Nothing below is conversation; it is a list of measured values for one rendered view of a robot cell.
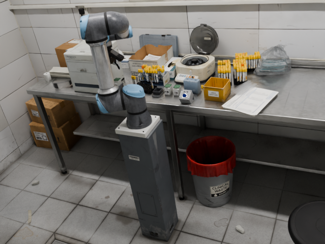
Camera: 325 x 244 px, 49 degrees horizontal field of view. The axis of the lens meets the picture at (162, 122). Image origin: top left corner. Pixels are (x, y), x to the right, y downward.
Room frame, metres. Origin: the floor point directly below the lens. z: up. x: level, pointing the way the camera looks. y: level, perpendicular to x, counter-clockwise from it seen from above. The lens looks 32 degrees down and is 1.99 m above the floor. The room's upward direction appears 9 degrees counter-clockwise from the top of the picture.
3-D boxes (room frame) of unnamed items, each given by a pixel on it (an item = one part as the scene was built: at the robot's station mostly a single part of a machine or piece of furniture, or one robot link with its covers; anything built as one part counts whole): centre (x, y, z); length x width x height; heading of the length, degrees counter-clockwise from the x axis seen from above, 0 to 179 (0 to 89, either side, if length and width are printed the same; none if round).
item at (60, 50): (2.92, 0.60, 0.97); 0.31 x 0.23 x 0.18; 55
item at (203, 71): (2.34, -0.28, 0.94); 0.30 x 0.24 x 0.12; 142
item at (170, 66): (2.46, -0.15, 0.92); 0.24 x 0.12 x 0.10; 151
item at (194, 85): (2.09, -0.23, 0.92); 0.10 x 0.07 x 0.10; 56
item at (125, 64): (2.78, 0.28, 0.94); 0.22 x 0.12 x 0.13; 65
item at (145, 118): (1.79, 0.13, 0.95); 0.15 x 0.15 x 0.10
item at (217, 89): (1.99, -0.37, 0.93); 0.13 x 0.13 x 0.10; 57
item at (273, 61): (2.24, -0.81, 0.97); 0.26 x 0.17 x 0.19; 77
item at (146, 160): (1.79, 0.13, 0.44); 0.20 x 0.20 x 0.87; 61
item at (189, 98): (1.99, -0.18, 0.92); 0.13 x 0.07 x 0.08; 151
